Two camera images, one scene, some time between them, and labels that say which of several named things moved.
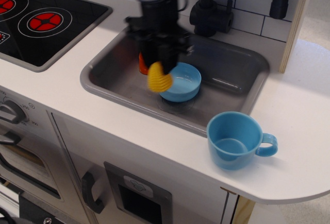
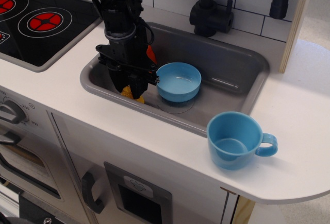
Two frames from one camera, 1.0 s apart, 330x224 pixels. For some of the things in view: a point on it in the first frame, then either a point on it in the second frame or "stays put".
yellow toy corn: [158, 80] → [127, 91]
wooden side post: [297, 21] stays put
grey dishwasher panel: [144, 202] stays put
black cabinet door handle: [97, 205] stays put
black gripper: [158, 23] → [127, 52]
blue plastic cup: [234, 139] stays put
